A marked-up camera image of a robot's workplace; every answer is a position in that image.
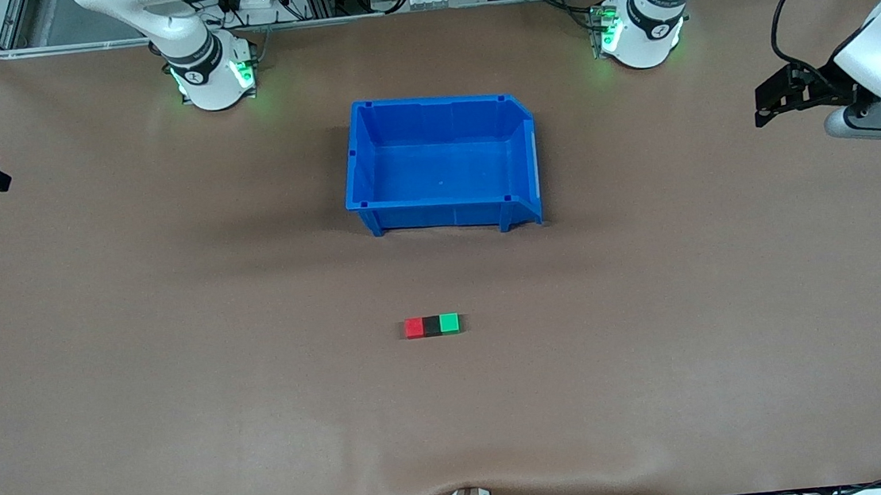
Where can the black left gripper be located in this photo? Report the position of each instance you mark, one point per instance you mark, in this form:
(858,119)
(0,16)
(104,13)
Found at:
(822,83)

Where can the red cube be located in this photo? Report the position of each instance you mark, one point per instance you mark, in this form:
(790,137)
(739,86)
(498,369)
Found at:
(414,328)

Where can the blue plastic storage bin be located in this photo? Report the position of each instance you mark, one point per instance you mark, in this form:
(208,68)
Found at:
(441,160)

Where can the black cube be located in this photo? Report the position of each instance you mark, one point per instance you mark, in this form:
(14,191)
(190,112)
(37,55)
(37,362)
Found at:
(432,326)

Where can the aluminium frame rail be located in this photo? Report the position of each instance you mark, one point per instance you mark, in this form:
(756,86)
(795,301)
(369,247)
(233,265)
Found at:
(388,13)

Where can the brown table mat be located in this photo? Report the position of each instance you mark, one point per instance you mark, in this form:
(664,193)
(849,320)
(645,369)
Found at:
(185,429)

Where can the green cube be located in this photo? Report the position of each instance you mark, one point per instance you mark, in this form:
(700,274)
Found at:
(449,323)

